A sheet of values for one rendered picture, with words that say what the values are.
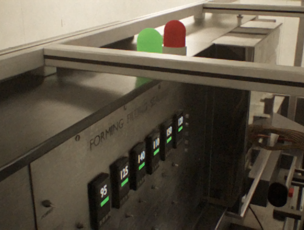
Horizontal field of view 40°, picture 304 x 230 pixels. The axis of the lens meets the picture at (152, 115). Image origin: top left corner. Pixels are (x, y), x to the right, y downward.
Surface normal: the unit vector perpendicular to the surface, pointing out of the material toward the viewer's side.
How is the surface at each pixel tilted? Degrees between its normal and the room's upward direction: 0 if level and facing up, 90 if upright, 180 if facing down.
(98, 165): 90
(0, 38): 90
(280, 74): 90
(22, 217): 90
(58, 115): 0
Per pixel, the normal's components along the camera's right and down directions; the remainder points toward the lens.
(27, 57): 0.91, 0.15
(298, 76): -0.41, 0.32
